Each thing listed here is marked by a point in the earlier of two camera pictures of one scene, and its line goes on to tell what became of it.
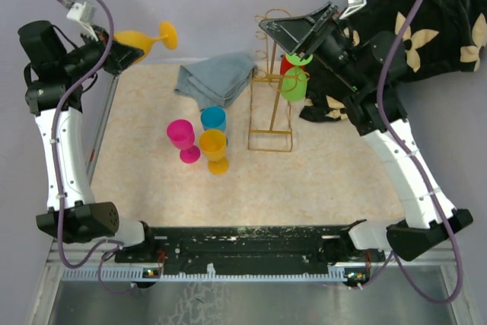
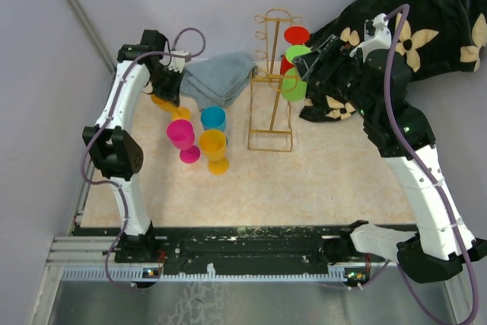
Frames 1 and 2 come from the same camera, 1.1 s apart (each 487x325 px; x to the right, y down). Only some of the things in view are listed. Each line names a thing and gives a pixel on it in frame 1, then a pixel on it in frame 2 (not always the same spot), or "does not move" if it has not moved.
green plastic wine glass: (294, 86) does not move
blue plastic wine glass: (213, 118) does not move
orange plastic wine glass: (144, 41) → (177, 113)
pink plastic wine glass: (181, 133) does not move
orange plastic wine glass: (212, 143) does not move
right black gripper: (303, 35) → (309, 64)
